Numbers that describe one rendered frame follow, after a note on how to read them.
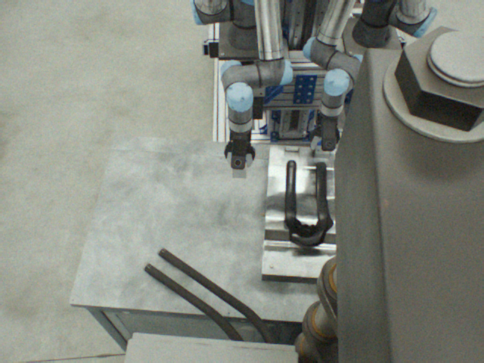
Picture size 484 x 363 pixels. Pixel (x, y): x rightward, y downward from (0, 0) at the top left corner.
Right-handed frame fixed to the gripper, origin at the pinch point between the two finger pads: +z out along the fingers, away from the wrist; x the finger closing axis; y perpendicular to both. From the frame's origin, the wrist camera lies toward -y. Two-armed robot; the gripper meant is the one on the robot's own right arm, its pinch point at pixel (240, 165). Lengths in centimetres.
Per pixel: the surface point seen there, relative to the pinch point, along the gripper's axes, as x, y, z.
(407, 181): -20, -72, -106
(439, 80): -22, -65, -109
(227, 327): -1, -55, 6
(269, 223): -11.5, -20.9, 1.7
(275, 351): -13, -74, -52
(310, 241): -25.6, -23.4, 7.9
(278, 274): -15.5, -35.3, 9.0
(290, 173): -18.2, 2.8, 7.0
